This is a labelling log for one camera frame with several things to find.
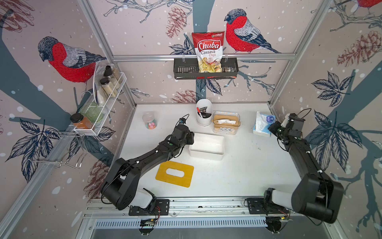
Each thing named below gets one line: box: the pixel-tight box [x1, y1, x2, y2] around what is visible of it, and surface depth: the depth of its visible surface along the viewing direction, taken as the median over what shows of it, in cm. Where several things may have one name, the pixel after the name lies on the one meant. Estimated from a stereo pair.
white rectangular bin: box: [189, 132, 225, 161], surface depth 94 cm
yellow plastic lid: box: [155, 160, 194, 188], surface depth 87 cm
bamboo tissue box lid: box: [213, 114, 240, 127], surface depth 103 cm
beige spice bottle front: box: [99, 77, 118, 98], surface depth 78 cm
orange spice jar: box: [70, 112, 94, 129], surface depth 63 cm
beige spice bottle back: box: [103, 65, 120, 90], surface depth 83 cm
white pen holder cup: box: [195, 98, 213, 127], surface depth 103 cm
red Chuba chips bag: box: [191, 30, 225, 74], surface depth 83 cm
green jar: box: [79, 102, 104, 123], surface depth 71 cm
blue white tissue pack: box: [252, 111, 277, 137], surface depth 87 cm
